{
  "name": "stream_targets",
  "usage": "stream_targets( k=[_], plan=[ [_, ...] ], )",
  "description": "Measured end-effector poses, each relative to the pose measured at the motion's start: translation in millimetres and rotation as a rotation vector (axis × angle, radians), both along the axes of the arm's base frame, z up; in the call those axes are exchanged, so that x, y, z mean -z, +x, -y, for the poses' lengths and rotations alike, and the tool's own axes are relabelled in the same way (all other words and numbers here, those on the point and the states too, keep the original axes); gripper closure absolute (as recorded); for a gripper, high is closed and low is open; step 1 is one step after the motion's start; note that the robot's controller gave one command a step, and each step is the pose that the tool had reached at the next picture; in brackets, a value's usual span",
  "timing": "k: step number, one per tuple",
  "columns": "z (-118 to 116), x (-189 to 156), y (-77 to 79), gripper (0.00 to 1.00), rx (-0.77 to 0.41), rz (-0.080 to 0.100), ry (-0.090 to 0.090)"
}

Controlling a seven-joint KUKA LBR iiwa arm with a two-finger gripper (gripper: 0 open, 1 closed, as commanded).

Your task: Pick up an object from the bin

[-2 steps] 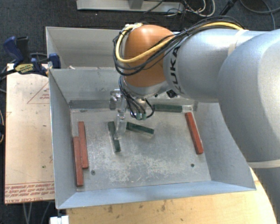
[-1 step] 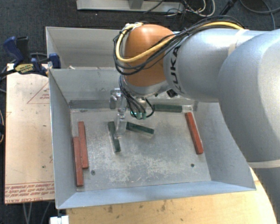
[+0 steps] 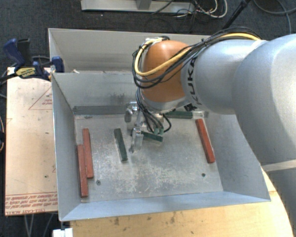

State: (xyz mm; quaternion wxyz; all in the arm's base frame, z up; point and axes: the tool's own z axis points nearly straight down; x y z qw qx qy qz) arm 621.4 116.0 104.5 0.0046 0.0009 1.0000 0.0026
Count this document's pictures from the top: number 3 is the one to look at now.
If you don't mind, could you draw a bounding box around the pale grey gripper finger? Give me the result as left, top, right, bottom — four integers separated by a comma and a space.
135, 130, 144, 150
128, 129, 137, 154

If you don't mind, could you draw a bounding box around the dark green flat block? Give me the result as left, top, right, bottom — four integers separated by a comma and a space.
113, 128, 129, 162
141, 130, 164, 143
166, 111, 194, 119

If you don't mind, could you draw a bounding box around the grey metal bin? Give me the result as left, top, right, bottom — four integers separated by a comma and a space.
48, 28, 271, 222

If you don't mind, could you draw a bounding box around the red-brown flat block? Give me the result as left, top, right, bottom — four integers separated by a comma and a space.
195, 118, 216, 164
82, 128, 95, 179
76, 144, 89, 198

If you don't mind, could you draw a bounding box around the brown cardboard board, red print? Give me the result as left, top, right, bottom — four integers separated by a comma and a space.
4, 67, 59, 217

